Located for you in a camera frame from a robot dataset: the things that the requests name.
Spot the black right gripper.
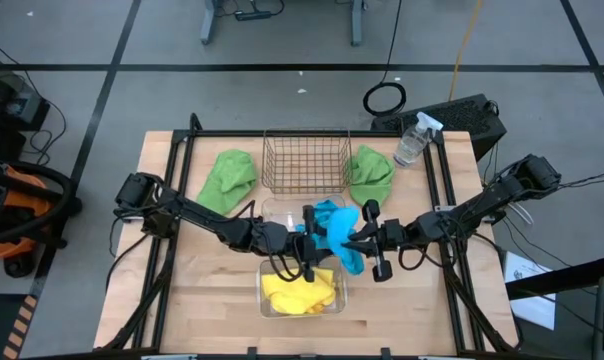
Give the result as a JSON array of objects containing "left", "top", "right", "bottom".
[{"left": 340, "top": 199, "right": 422, "bottom": 283}]

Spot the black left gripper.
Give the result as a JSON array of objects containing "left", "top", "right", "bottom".
[{"left": 253, "top": 204, "right": 342, "bottom": 284}]

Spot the blue microfiber towel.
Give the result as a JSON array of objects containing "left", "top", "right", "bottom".
[
  {"left": 295, "top": 199, "right": 344, "bottom": 237},
  {"left": 326, "top": 205, "right": 365, "bottom": 277}
]

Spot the yellow microfiber towel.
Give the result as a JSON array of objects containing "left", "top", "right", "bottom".
[
  {"left": 260, "top": 269, "right": 333, "bottom": 316},
  {"left": 301, "top": 267, "right": 337, "bottom": 304}
]

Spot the clear plastic bin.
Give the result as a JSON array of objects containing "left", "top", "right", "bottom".
[
  {"left": 255, "top": 254, "right": 349, "bottom": 320},
  {"left": 260, "top": 193, "right": 349, "bottom": 237}
]

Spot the green microfiber towel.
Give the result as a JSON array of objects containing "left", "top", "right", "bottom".
[
  {"left": 196, "top": 148, "right": 259, "bottom": 218},
  {"left": 347, "top": 144, "right": 398, "bottom": 208}
]

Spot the clear spray bottle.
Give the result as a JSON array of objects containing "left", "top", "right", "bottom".
[{"left": 392, "top": 111, "right": 445, "bottom": 168}]

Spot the black computer case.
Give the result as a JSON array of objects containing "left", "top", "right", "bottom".
[{"left": 370, "top": 93, "right": 509, "bottom": 163}]

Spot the white paper sheet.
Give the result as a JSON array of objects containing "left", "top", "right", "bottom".
[{"left": 502, "top": 250, "right": 558, "bottom": 332}]

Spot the grey desk leg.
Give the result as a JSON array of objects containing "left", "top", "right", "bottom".
[
  {"left": 199, "top": 0, "right": 219, "bottom": 46},
  {"left": 350, "top": 0, "right": 367, "bottom": 48}
]

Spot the black power strip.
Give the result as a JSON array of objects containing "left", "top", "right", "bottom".
[{"left": 233, "top": 9, "right": 274, "bottom": 23}]

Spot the orange black vacuum cleaner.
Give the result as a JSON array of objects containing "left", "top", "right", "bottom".
[{"left": 0, "top": 156, "right": 84, "bottom": 279}]

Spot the black equipment stack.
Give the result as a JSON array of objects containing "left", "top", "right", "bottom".
[{"left": 0, "top": 46, "right": 52, "bottom": 162}]

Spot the copper wire basket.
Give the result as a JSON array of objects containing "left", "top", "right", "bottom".
[{"left": 260, "top": 128, "right": 354, "bottom": 196}]

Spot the black coiled floor cable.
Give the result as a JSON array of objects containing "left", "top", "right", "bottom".
[{"left": 362, "top": 0, "right": 408, "bottom": 118}]

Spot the black metal table frame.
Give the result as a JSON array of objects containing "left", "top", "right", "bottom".
[{"left": 100, "top": 113, "right": 522, "bottom": 354}]

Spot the yellow floor cable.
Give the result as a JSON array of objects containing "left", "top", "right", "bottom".
[{"left": 447, "top": 0, "right": 485, "bottom": 102}]

